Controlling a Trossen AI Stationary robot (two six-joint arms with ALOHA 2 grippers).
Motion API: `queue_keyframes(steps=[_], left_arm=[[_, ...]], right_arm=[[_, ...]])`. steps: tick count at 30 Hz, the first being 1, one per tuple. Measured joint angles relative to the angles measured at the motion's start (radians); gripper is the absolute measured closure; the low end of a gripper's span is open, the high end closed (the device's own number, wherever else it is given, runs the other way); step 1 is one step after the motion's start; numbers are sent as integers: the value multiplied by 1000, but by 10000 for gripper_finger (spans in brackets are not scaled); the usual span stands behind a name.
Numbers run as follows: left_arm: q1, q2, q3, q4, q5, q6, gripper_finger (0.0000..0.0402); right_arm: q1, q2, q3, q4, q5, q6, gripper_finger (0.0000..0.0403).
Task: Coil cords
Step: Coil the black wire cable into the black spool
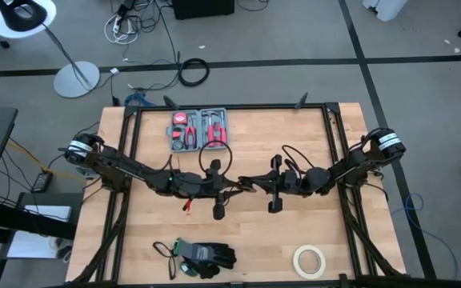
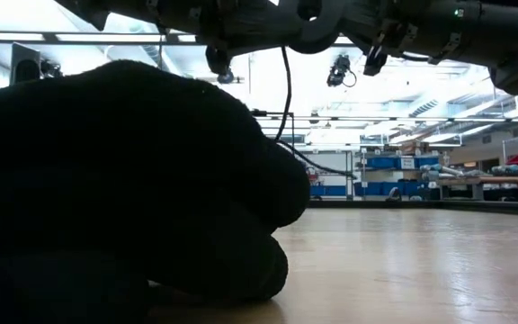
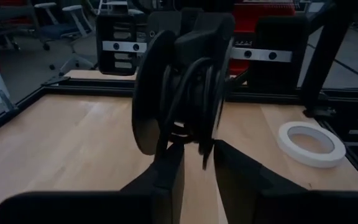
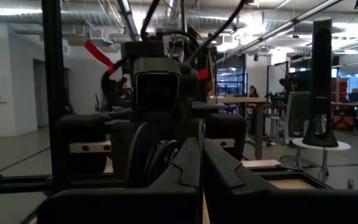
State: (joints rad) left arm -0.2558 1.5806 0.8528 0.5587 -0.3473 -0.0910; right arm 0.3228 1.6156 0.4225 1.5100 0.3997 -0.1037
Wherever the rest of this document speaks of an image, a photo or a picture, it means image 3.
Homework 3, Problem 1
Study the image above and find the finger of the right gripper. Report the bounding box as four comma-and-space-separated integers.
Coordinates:
174, 14, 236, 63
147, 11, 183, 40

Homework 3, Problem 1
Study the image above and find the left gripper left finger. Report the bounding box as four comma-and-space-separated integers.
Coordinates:
0, 142, 186, 224

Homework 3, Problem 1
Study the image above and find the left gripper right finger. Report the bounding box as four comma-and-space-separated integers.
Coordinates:
213, 139, 358, 224

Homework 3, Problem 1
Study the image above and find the black cord spool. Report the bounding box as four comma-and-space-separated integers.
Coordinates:
131, 29, 235, 171

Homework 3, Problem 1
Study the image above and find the red cabinet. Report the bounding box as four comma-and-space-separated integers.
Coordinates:
230, 0, 297, 77

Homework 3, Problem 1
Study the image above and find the white tape roll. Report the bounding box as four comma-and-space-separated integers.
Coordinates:
277, 121, 347, 169

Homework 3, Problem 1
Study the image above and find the white-framed office chair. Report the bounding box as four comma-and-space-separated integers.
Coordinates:
33, 2, 96, 74

